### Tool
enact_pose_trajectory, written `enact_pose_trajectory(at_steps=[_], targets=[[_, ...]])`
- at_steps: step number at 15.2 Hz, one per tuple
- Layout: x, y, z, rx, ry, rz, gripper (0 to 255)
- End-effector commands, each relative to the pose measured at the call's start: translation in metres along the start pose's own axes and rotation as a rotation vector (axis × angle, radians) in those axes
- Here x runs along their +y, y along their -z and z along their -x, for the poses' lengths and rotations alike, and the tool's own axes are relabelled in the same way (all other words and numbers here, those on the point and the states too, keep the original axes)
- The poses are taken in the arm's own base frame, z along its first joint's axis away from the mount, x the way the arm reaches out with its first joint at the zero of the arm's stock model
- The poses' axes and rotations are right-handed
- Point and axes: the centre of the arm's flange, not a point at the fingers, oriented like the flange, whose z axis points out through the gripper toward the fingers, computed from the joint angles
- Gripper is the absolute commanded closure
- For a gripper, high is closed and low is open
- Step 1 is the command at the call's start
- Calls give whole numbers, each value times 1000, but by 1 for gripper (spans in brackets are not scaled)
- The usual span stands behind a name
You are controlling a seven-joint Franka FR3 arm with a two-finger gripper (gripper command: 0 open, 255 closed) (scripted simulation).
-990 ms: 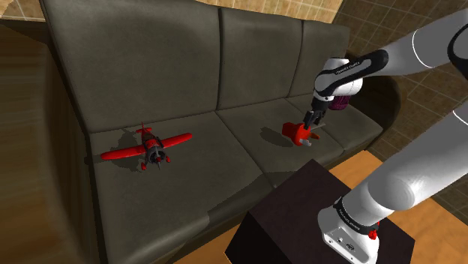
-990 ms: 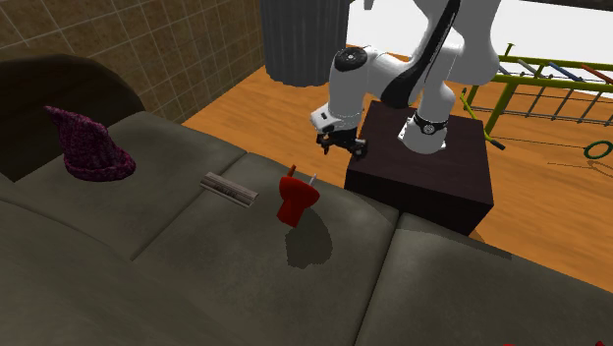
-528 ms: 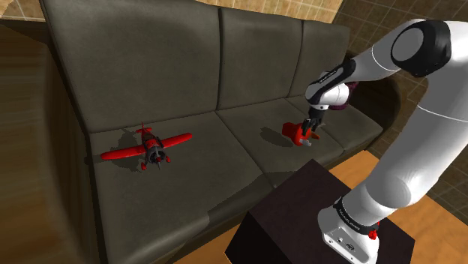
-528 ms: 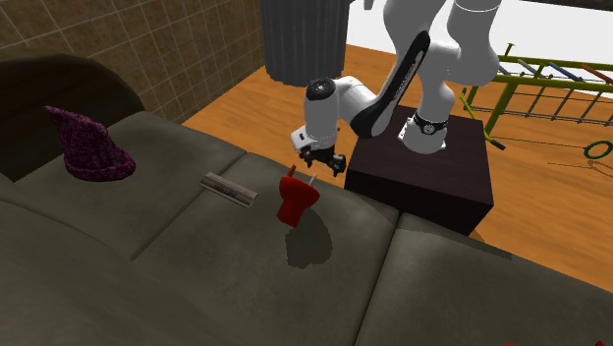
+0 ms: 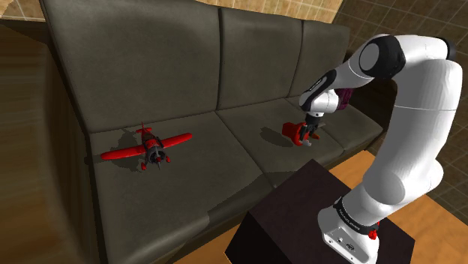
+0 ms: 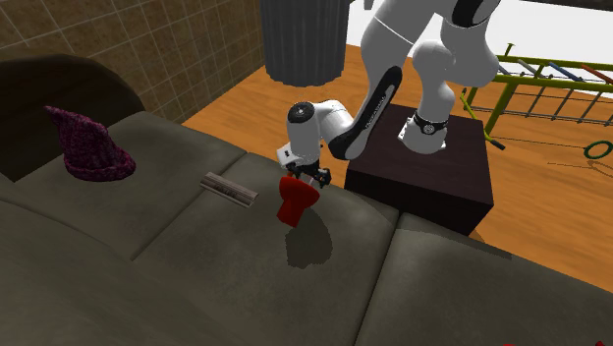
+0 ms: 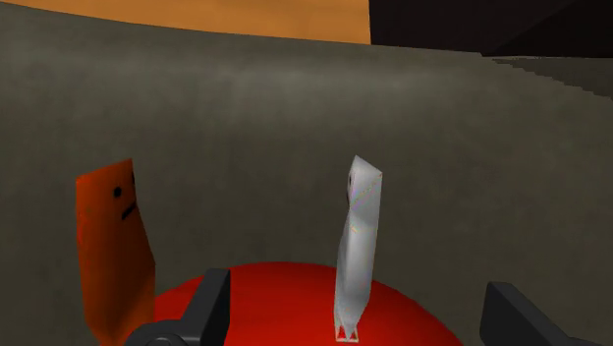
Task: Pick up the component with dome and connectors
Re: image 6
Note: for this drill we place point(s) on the dark robot stand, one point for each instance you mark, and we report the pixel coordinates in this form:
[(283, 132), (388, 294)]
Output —
[(421, 187)]

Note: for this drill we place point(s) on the red mushroom-shaped object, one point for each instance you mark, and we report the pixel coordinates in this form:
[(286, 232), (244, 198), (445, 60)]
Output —
[(293, 200)]

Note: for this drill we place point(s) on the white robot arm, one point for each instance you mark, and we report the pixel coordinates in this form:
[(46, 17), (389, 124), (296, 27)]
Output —
[(383, 86)]

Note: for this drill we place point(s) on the green metal climbing frame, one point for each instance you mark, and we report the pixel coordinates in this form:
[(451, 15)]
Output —
[(541, 86)]

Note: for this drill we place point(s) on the dark grey curtain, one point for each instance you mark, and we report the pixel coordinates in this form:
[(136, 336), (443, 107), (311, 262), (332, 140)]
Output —
[(305, 40)]

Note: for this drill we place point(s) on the purple knitted hat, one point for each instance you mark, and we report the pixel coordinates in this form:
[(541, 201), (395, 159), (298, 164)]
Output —
[(91, 151)]

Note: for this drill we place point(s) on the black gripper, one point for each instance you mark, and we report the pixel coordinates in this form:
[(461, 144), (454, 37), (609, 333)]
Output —
[(308, 171)]

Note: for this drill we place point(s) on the dark olive sofa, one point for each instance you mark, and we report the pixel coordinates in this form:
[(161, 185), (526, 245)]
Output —
[(201, 268)]

